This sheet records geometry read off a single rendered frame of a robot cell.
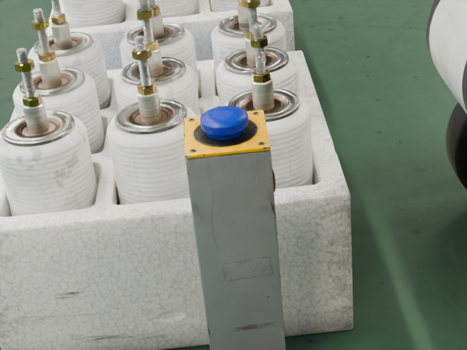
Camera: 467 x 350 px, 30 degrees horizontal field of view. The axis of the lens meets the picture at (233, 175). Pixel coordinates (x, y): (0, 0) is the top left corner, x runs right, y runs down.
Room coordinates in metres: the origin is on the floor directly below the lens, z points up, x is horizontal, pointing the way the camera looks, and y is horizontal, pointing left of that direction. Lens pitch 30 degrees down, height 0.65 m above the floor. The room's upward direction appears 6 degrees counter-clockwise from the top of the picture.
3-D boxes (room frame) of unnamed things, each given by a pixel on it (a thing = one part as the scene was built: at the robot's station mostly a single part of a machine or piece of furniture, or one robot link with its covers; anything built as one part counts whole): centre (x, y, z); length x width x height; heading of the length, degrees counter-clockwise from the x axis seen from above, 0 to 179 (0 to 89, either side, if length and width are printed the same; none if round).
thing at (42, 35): (0.94, 0.20, 0.30); 0.01 x 0.01 x 0.08
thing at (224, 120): (0.65, 0.00, 0.32); 0.04 x 0.04 x 0.02
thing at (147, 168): (0.82, 0.08, 0.16); 0.10 x 0.10 x 0.18
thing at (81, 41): (1.06, 0.20, 0.25); 0.08 x 0.08 x 0.01
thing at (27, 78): (0.82, 0.20, 0.30); 0.01 x 0.01 x 0.08
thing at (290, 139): (0.82, -0.04, 0.16); 0.10 x 0.10 x 0.18
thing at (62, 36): (1.06, 0.20, 0.26); 0.02 x 0.02 x 0.03
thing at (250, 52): (0.94, -0.04, 0.26); 0.02 x 0.02 x 0.03
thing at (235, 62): (0.94, -0.04, 0.25); 0.08 x 0.08 x 0.01
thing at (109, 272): (0.94, 0.08, 0.09); 0.39 x 0.39 x 0.18; 0
